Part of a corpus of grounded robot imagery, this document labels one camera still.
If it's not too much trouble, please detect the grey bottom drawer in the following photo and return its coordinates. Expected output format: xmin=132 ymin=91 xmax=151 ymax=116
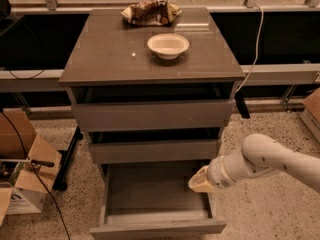
xmin=90 ymin=160 xmax=226 ymax=240

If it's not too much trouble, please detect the grey drawer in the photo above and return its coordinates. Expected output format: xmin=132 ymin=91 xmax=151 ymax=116
xmin=90 ymin=160 xmax=226 ymax=240
xmin=89 ymin=127 xmax=222 ymax=164
xmin=72 ymin=83 xmax=234 ymax=132

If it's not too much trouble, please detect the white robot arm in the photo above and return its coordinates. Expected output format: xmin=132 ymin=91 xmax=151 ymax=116
xmin=188 ymin=134 xmax=320 ymax=193

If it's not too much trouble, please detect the grey middle drawer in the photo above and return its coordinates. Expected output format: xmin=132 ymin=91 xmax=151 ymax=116
xmin=89 ymin=127 xmax=222 ymax=164

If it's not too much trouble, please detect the grey top drawer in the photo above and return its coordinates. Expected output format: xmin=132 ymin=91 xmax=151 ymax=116
xmin=72 ymin=83 xmax=234 ymax=132

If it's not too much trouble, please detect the grey drawer cabinet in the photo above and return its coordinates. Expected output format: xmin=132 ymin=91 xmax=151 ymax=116
xmin=58 ymin=7 xmax=246 ymax=182

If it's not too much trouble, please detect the cardboard box right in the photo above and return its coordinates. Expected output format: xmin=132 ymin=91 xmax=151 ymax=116
xmin=300 ymin=88 xmax=320 ymax=142

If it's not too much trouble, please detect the white bowl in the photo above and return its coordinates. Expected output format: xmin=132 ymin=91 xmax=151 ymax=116
xmin=147 ymin=33 xmax=189 ymax=60

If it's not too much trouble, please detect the black stand leg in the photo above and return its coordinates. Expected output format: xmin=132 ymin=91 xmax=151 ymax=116
xmin=53 ymin=127 xmax=83 ymax=191

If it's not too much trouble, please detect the crumpled snack bag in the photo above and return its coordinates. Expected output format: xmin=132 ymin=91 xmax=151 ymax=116
xmin=121 ymin=0 xmax=182 ymax=26

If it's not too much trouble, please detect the open cardboard box left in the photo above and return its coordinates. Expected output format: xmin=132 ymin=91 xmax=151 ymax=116
xmin=0 ymin=111 xmax=62 ymax=224

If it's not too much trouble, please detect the black handled tool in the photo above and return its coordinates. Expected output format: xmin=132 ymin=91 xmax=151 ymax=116
xmin=0 ymin=159 xmax=55 ymax=168

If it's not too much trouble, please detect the black cable left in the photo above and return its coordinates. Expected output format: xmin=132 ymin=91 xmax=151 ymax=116
xmin=0 ymin=110 xmax=72 ymax=240

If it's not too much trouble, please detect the white cable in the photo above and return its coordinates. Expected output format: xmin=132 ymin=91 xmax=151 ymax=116
xmin=234 ymin=3 xmax=265 ymax=94

